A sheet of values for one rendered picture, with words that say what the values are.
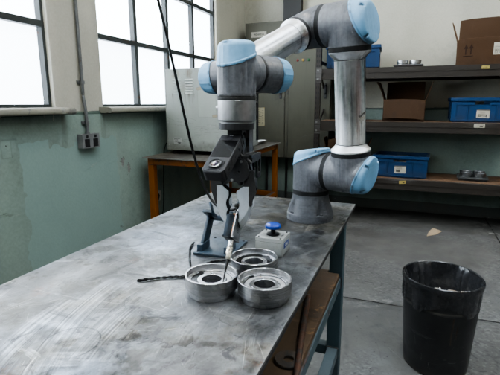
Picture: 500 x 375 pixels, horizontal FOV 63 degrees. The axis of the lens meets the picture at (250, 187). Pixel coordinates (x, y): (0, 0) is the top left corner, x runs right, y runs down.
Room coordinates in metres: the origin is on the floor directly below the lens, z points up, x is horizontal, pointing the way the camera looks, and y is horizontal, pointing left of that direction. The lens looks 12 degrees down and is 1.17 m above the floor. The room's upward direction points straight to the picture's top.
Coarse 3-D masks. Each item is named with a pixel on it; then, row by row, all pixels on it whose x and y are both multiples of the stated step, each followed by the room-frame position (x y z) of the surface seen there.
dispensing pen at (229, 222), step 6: (228, 216) 0.79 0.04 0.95; (234, 216) 0.79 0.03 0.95; (228, 222) 0.78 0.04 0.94; (228, 228) 0.77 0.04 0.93; (222, 234) 0.77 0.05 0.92; (228, 234) 0.77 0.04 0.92; (228, 240) 0.78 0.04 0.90; (234, 240) 0.78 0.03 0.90; (228, 246) 0.77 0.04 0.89; (228, 252) 0.76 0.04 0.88; (228, 258) 0.76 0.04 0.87
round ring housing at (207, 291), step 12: (204, 264) 0.80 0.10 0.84; (216, 264) 0.81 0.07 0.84; (192, 276) 0.77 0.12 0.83; (204, 276) 0.77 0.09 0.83; (216, 276) 0.78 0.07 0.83; (192, 288) 0.72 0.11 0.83; (204, 288) 0.71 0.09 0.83; (216, 288) 0.71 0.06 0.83; (228, 288) 0.72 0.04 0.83; (204, 300) 0.71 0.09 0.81; (216, 300) 0.71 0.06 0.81
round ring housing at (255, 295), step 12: (240, 276) 0.75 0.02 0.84; (252, 276) 0.78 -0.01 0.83; (276, 276) 0.77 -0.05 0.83; (288, 276) 0.75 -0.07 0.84; (240, 288) 0.71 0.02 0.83; (252, 288) 0.69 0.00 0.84; (264, 288) 0.72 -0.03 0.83; (276, 288) 0.69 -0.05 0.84; (288, 288) 0.71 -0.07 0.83; (252, 300) 0.69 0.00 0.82; (264, 300) 0.68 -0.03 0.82; (276, 300) 0.69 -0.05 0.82
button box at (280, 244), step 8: (264, 232) 1.01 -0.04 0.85; (280, 232) 1.01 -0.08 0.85; (288, 232) 1.01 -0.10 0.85; (256, 240) 0.97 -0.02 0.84; (264, 240) 0.96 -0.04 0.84; (272, 240) 0.95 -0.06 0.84; (280, 240) 0.95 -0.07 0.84; (288, 240) 0.99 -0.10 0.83; (264, 248) 0.96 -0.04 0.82; (272, 248) 0.95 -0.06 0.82; (280, 248) 0.95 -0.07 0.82; (288, 248) 1.00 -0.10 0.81; (280, 256) 0.95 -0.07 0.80
